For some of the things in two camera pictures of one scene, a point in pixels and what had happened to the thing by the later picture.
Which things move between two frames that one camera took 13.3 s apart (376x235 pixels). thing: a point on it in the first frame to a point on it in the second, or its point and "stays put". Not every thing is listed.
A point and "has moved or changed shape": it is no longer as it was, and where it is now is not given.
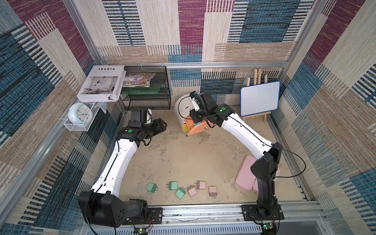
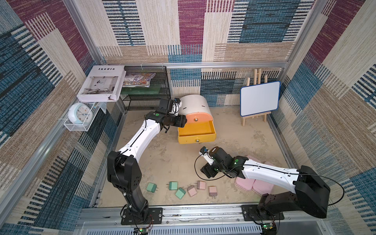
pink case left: [245, 178] stays put
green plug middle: [173, 185] stays put
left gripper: [158, 126] to [180, 122]
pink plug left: [192, 191] stays put
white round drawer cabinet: [183, 104] has moved or changed shape
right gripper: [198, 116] to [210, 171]
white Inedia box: [102, 83] stays put
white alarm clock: [79, 113] stays put
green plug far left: [151, 187] stays put
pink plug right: [212, 191] stays put
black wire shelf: [156, 96] stays put
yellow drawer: [185, 128] has moved or changed shape
